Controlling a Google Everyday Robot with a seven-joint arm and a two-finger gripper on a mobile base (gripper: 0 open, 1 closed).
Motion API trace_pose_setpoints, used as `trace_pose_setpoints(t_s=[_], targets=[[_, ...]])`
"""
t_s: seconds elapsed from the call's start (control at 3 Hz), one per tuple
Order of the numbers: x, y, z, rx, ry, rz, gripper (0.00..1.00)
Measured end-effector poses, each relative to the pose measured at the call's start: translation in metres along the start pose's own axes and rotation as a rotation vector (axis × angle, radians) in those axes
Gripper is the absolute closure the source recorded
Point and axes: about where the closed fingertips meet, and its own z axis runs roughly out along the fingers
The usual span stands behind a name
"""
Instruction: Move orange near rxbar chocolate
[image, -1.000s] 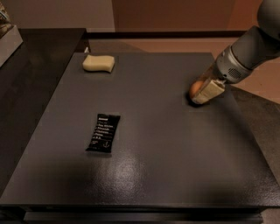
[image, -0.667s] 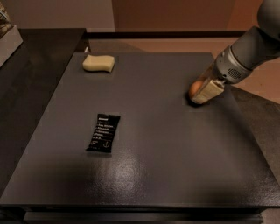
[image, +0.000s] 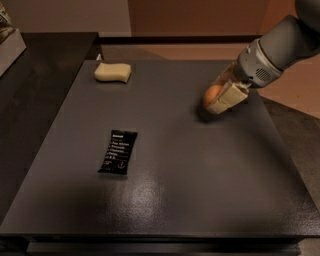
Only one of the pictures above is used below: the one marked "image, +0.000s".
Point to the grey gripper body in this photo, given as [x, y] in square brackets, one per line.
[256, 68]

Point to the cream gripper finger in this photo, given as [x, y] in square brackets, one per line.
[227, 76]
[228, 97]

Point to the orange fruit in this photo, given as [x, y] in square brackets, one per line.
[210, 94]

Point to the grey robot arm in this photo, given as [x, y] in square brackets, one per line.
[294, 38]

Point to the black rxbar chocolate wrapper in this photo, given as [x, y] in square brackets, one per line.
[118, 153]

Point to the pale yellow sponge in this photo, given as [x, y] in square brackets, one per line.
[112, 72]

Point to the grey box at left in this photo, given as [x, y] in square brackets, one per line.
[12, 44]

